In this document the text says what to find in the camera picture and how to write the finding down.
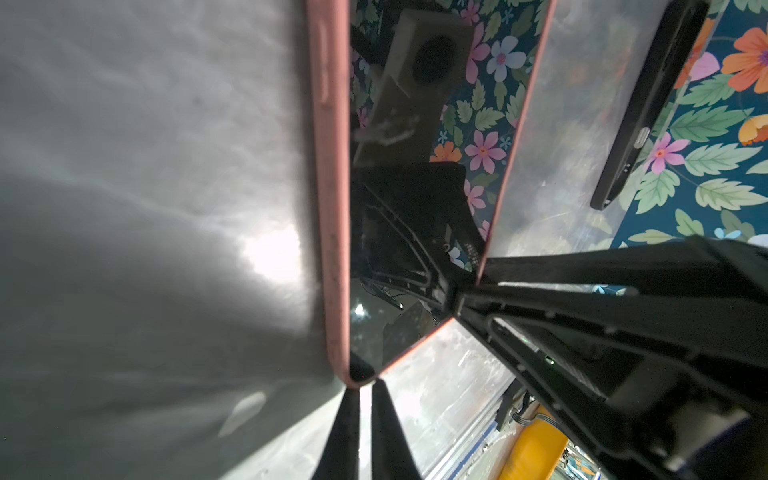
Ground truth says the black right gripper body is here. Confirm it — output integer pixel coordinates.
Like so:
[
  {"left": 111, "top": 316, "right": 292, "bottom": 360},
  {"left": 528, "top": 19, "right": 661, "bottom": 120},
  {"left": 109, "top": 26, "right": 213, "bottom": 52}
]
[{"left": 605, "top": 359, "right": 767, "bottom": 479}]

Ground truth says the yellow object below table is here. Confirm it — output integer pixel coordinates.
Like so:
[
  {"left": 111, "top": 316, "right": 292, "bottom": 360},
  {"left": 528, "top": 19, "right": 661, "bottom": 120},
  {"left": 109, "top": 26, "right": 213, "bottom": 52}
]
[{"left": 497, "top": 406, "right": 568, "bottom": 480}]

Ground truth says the black phone case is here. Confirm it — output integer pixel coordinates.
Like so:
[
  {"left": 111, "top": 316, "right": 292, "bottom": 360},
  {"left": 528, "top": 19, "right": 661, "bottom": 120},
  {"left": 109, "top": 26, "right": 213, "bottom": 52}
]
[{"left": 590, "top": 0, "right": 710, "bottom": 211}]

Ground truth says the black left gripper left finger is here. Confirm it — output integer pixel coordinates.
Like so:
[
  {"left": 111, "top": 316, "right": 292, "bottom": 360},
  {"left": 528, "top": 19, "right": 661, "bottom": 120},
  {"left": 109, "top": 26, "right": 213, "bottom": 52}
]
[{"left": 312, "top": 388, "right": 360, "bottom": 480}]

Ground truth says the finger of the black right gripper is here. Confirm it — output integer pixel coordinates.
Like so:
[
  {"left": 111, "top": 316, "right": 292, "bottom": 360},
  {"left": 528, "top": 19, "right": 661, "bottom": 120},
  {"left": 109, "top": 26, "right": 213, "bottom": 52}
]
[
  {"left": 481, "top": 236, "right": 767, "bottom": 300},
  {"left": 454, "top": 286, "right": 767, "bottom": 478}
]

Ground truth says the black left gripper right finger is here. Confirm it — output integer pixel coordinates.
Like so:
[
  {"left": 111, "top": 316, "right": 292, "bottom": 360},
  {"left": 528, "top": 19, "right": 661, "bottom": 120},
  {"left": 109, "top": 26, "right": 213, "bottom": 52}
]
[{"left": 371, "top": 379, "right": 422, "bottom": 480}]

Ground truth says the pink phone case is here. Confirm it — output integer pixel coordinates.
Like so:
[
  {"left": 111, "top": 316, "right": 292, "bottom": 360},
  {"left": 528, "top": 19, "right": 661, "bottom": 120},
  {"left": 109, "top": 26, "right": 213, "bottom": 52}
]
[{"left": 304, "top": 0, "right": 558, "bottom": 388}]

